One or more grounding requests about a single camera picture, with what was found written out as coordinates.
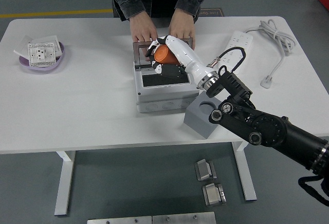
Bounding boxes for white wall socket panel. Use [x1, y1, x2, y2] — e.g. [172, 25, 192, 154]
[27, 42, 58, 68]

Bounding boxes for small metal block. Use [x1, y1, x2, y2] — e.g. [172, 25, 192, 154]
[202, 182, 227, 207]
[194, 159, 218, 182]

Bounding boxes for person's left hand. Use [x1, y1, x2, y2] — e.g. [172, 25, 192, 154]
[169, 10, 196, 50]

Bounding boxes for grey metal plate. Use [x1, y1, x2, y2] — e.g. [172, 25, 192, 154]
[87, 215, 153, 224]
[152, 211, 216, 224]

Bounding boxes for white switch plate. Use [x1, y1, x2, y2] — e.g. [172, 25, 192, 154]
[30, 35, 64, 57]

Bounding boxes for purple bowl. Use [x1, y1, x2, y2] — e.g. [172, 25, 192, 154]
[18, 41, 66, 71]

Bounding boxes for person's right hand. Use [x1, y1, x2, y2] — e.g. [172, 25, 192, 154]
[129, 12, 159, 44]

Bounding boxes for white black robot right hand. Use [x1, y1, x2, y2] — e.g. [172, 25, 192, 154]
[145, 35, 209, 85]

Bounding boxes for dark floor sign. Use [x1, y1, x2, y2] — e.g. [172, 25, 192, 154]
[196, 8, 224, 18]

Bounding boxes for white table leg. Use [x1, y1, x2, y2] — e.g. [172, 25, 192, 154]
[54, 150, 77, 217]
[231, 141, 258, 201]

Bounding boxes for grey cube with round hole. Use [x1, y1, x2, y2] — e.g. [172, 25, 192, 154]
[184, 91, 222, 139]

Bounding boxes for white flat card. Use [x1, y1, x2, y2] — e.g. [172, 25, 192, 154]
[13, 35, 34, 55]

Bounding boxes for yellow floor tape line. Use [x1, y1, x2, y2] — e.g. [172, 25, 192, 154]
[0, 8, 114, 19]

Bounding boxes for orange cylinder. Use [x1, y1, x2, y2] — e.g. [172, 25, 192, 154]
[153, 44, 180, 65]

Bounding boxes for grey electrical box clear lid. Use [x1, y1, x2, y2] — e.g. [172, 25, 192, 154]
[132, 38, 200, 114]

